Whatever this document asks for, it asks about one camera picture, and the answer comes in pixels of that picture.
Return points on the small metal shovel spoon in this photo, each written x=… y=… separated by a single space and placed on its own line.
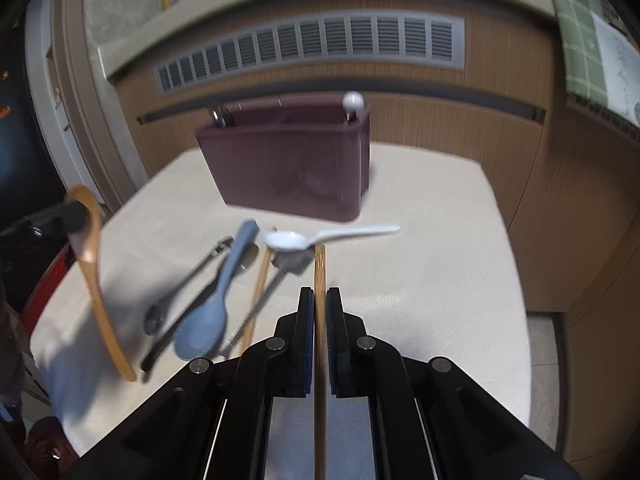
x=292 y=263

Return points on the white shelf unit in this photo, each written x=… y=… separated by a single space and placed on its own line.
x=45 y=110

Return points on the grey metal spoon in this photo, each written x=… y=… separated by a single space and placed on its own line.
x=156 y=317

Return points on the brown wooden spoon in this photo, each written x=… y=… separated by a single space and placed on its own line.
x=107 y=330

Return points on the light blue spoon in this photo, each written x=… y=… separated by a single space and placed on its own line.
x=202 y=330

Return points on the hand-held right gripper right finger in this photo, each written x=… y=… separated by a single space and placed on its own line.
x=336 y=340

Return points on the long grey vent grille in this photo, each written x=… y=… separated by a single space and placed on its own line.
x=310 y=40

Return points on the green checked kitchen towel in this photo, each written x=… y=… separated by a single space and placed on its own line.
x=580 y=50

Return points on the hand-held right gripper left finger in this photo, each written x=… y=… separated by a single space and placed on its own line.
x=306 y=340

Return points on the white plastic spoon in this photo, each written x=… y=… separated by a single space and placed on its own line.
x=285 y=241

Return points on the wooden chopstick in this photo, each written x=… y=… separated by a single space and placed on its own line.
x=320 y=270
x=257 y=290

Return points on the speckled stone countertop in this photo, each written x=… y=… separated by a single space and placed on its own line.
x=250 y=7

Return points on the cream tablecloth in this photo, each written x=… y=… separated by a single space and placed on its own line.
x=425 y=260

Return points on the wooden kitchen cabinet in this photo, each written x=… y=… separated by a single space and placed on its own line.
x=425 y=125

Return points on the white ball-topped utensil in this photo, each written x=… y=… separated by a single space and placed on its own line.
x=352 y=100

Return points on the red object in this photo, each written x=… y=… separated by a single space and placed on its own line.
x=50 y=285

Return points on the short grey vent grille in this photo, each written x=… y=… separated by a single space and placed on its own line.
x=595 y=110

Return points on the black refrigerator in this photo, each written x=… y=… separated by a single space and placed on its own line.
x=20 y=135

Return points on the purple plastic utensil holder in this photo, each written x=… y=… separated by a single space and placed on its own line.
x=280 y=175

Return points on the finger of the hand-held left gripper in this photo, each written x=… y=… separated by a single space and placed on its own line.
x=75 y=216

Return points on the dark metal utensil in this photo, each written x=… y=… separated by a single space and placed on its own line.
x=220 y=112

